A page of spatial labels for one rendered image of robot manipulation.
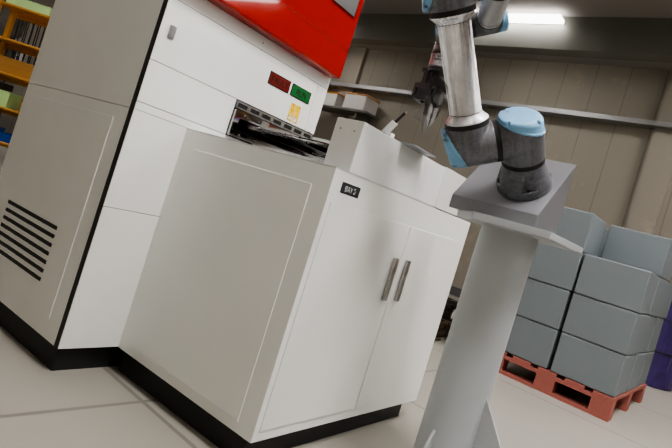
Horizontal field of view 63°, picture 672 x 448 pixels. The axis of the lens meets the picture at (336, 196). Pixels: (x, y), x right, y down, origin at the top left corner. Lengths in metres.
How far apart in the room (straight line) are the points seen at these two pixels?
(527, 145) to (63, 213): 1.40
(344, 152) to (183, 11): 0.68
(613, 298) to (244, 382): 2.61
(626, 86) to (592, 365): 4.80
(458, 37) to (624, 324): 2.56
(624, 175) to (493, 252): 6.02
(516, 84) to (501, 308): 6.86
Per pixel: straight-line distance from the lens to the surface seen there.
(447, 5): 1.41
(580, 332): 3.72
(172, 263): 1.77
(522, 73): 8.33
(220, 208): 1.65
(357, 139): 1.47
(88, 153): 1.87
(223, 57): 1.91
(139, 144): 1.76
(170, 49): 1.79
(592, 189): 7.56
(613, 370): 3.69
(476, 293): 1.57
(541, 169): 1.58
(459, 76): 1.45
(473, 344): 1.58
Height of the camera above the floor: 0.73
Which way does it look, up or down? 1 degrees up
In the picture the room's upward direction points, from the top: 17 degrees clockwise
